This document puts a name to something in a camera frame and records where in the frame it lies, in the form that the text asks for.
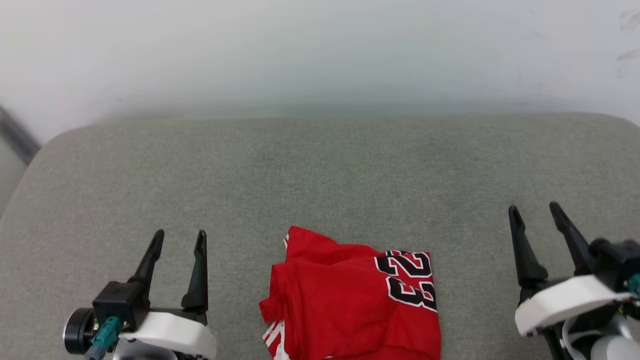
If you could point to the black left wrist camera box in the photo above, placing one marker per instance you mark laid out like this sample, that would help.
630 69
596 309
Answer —
120 300

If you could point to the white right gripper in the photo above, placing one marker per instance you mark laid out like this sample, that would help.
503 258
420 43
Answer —
565 302

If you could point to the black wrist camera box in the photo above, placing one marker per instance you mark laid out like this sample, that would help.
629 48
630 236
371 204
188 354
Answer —
615 260
120 300

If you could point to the dark grey wall skirting strip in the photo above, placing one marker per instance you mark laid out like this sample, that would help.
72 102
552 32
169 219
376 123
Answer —
17 135

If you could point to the red basketball jersey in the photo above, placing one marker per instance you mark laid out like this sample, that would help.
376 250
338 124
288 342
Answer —
340 305

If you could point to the grey fabric sofa seat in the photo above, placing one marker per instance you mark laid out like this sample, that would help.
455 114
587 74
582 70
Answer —
325 175

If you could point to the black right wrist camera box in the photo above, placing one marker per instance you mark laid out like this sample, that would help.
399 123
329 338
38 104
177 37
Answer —
615 260

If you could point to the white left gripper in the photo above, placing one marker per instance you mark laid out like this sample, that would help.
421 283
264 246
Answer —
170 335

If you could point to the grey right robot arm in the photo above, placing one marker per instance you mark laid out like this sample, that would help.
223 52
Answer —
617 349

